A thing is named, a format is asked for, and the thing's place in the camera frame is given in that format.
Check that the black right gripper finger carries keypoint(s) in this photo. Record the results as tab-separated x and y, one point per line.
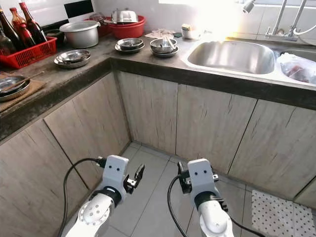
180	171

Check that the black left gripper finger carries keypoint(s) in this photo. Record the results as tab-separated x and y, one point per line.
139	173

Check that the deep steel bowl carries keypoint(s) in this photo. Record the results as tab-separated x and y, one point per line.
158	47

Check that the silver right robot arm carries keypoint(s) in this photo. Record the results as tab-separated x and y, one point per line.
215	219

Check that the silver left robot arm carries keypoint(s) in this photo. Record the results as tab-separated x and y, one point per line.
94	217

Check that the wooden cabinet door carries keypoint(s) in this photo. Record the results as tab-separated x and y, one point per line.
29	187
215	126
276	145
148	113
89	126

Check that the white dotted floor mat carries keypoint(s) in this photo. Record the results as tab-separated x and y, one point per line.
281	217

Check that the small steel dish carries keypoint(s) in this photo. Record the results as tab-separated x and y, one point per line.
130	43
128	51

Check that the stainless steel sink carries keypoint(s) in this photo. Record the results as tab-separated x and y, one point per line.
232	57

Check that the shallow steel plate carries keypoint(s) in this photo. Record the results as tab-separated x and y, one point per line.
17	96
10	84
74	56
71	65

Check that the pale utensil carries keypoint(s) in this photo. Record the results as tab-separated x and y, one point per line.
170	43

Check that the brown woven mat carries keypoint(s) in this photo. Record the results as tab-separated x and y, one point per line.
37	89

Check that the green scouring pad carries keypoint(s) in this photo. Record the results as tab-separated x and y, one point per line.
177	34

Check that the white round container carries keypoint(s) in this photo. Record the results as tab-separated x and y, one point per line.
190	34

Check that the white dish cloth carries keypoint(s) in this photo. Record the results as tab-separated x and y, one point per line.
160	33

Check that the red plastic basin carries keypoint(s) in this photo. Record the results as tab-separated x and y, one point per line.
128	29

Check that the yellow sponge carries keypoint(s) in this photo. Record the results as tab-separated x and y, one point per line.
186	27

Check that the red plastic tray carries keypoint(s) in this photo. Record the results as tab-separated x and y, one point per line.
102	28

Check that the large aluminium pot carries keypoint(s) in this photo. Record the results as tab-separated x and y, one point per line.
81	35

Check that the clear plastic bag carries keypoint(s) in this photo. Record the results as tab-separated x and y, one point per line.
296	66

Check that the upturned steel bowl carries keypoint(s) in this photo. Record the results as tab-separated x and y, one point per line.
124	16

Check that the red plastic basket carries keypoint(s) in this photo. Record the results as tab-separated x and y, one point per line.
29	54

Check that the black pan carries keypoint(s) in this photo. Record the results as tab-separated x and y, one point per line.
54	34

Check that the bright window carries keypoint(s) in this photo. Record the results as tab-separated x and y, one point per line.
197	1

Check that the small dark glass bottle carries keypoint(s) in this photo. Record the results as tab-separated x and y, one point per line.
6	47

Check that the chrome sprayer head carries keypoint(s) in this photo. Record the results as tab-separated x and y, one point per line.
249	5

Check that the chrome sink faucet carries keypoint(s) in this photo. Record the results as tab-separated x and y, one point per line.
281	22

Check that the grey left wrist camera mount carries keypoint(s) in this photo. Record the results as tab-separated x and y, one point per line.
116	173

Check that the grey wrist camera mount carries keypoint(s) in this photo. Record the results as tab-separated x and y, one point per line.
116	173
201	175

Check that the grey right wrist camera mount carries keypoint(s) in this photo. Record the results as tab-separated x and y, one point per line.
201	175

